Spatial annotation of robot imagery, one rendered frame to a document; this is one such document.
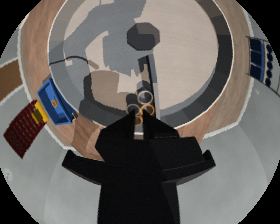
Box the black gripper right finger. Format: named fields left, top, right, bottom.
left=143, top=109, right=180, bottom=139

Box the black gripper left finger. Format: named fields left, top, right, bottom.
left=97, top=109, right=135, bottom=139

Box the bronze bushing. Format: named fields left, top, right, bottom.
left=52, top=98, right=59, bottom=107
left=135, top=113, right=142, bottom=126
left=140, top=102, right=154, bottom=115

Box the blue open box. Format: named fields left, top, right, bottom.
left=37, top=78, right=74, bottom=126

